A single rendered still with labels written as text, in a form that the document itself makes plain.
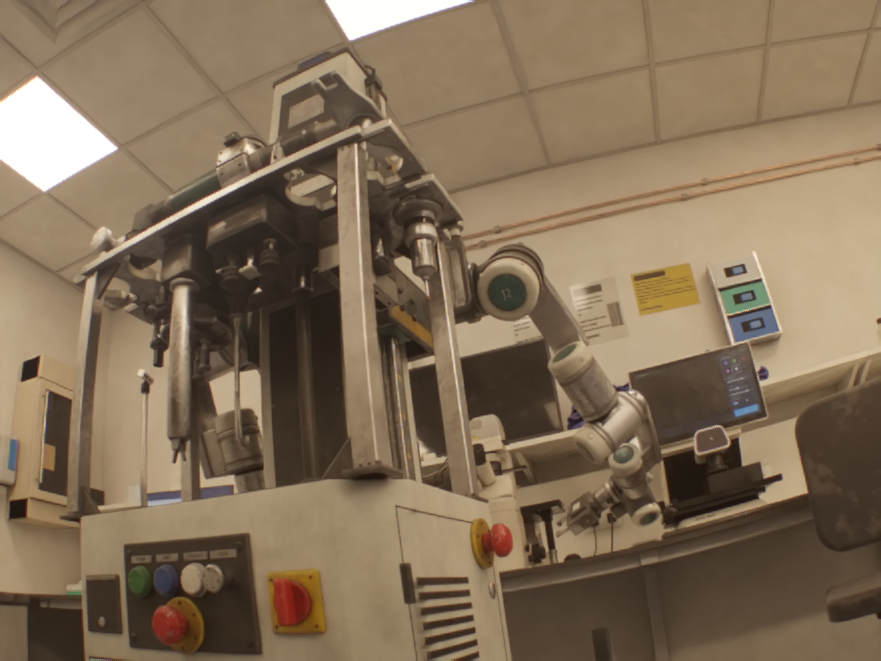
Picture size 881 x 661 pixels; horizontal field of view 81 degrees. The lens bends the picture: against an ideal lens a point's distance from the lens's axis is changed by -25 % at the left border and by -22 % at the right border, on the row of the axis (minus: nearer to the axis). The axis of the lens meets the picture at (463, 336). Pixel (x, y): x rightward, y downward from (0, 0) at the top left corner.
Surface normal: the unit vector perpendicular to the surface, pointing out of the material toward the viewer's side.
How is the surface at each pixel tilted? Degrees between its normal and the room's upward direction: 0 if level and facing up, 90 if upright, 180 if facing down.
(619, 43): 180
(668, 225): 90
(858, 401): 90
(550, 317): 131
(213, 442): 106
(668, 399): 92
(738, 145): 90
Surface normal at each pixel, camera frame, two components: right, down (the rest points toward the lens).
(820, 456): -0.54, -0.28
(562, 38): 0.13, 0.91
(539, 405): -0.29, -0.42
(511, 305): -0.16, 0.40
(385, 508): 0.40, -0.42
